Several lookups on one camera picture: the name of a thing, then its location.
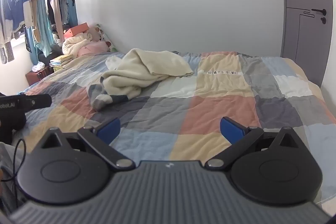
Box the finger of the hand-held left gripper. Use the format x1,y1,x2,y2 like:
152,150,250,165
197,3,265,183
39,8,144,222
25,94,53,112

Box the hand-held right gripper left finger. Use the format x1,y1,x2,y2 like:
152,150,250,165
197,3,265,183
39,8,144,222
34,117,136,171

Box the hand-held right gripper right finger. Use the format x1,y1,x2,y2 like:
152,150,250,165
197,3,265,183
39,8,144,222
205,116,300,170

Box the cream sweater with striped cuffs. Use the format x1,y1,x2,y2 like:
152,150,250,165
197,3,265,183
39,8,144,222
88,48,195,111

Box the hanging clothes on rack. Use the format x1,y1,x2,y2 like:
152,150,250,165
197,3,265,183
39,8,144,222
26,0,79,62

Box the red-brown wooden box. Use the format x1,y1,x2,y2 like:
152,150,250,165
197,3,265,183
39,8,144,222
25,67,55,87

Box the white cloth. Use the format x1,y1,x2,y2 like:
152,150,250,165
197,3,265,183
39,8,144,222
32,61,48,72

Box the stack of books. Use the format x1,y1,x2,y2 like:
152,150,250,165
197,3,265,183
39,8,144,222
49,54,74,67

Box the patchwork quilt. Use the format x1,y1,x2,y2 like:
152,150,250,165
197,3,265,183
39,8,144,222
12,50,336,203

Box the striped hanging garment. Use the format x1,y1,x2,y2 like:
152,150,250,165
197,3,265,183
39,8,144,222
0,31,21,65

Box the cream folded blanket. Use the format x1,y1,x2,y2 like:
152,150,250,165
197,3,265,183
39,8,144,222
62,32,93,57

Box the pink plush pillow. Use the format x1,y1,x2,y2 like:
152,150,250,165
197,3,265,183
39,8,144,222
77,41,112,57

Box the orange box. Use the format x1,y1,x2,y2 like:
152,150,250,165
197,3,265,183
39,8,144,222
63,23,90,40

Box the beige plush toy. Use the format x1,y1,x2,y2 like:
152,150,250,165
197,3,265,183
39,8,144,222
86,26,111,42

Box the dark hanging garment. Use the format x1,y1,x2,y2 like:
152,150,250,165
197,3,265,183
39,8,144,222
47,0,69,25

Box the floral pillow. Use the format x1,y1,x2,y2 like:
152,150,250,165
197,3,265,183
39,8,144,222
95,24,119,53

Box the blue and white shirt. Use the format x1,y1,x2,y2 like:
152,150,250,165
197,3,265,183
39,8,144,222
5,0,34,31

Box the black cable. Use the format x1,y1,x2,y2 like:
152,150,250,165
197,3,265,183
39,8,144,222
0,138,27,211

